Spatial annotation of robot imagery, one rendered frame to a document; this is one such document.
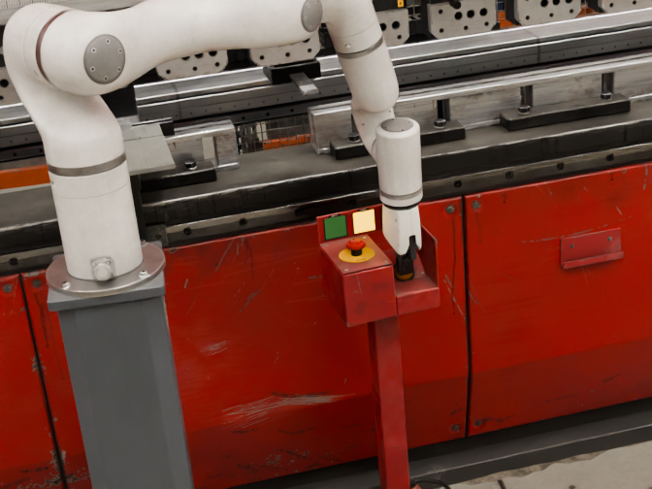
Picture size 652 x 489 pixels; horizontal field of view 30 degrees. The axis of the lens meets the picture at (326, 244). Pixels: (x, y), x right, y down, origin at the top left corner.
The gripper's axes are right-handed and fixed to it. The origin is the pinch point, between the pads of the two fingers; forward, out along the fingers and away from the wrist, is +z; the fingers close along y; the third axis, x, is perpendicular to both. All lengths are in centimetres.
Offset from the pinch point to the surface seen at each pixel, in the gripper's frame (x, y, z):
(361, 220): -5.3, -9.9, -6.4
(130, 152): -47, -27, -24
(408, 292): -1.7, 6.1, 2.7
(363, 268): -10.6, 5.0, -5.1
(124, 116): -45, -44, -25
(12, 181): -70, -208, 68
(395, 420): -6.1, 5.5, 35.0
